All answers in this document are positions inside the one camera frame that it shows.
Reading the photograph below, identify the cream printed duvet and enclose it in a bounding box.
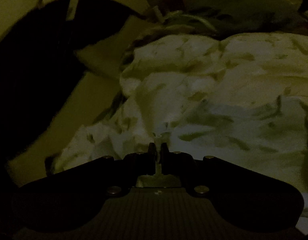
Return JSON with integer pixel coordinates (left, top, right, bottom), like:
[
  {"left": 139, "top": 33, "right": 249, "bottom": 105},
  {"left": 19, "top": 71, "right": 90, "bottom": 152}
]
[{"left": 53, "top": 33, "right": 308, "bottom": 232}]

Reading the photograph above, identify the black round bag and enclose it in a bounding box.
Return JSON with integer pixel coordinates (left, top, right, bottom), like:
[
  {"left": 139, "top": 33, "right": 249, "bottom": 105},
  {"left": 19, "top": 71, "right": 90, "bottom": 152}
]
[{"left": 0, "top": 0, "right": 144, "bottom": 168}]

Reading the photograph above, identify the dark grey pillow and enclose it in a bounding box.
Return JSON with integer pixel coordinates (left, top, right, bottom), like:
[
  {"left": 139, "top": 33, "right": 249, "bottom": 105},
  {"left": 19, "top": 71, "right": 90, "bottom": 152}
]
[{"left": 187, "top": 0, "right": 306, "bottom": 33}]

